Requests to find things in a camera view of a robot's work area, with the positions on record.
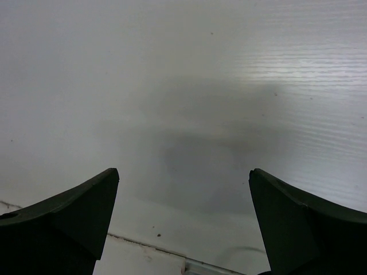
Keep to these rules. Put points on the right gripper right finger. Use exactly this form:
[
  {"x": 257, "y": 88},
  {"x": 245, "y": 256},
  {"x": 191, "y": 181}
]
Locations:
[{"x": 306, "y": 234}]

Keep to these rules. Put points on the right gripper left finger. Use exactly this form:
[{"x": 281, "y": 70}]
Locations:
[{"x": 64, "y": 234}]

